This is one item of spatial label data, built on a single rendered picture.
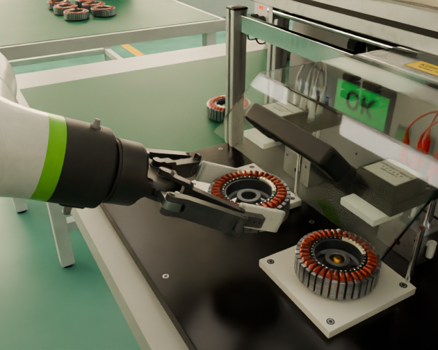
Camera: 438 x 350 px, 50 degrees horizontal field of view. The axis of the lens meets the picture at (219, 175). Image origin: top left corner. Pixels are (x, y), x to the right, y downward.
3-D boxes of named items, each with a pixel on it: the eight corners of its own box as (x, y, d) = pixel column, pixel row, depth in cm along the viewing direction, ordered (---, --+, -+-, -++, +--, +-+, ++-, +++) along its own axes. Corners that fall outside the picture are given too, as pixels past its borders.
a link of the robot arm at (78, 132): (75, 128, 44) (60, 96, 52) (41, 232, 48) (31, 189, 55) (134, 142, 48) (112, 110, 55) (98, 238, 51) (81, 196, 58)
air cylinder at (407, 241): (415, 267, 67) (423, 236, 65) (376, 238, 73) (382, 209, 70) (439, 255, 70) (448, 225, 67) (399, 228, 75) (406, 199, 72)
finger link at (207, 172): (195, 181, 66) (193, 178, 66) (235, 189, 70) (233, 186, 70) (204, 162, 65) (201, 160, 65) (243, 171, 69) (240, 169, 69)
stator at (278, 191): (229, 245, 59) (229, 221, 57) (195, 201, 68) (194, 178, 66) (305, 221, 63) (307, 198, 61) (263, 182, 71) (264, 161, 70)
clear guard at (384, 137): (379, 262, 33) (395, 189, 30) (213, 133, 51) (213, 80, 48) (615, 154, 47) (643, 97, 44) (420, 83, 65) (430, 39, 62)
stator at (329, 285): (336, 316, 58) (339, 294, 56) (277, 264, 66) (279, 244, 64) (395, 280, 63) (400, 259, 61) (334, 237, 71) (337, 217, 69)
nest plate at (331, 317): (328, 339, 56) (329, 332, 56) (258, 265, 68) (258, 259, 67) (414, 294, 63) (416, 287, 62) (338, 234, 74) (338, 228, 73)
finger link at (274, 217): (240, 201, 56) (242, 204, 56) (284, 210, 60) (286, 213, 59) (229, 222, 57) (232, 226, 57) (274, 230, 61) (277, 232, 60)
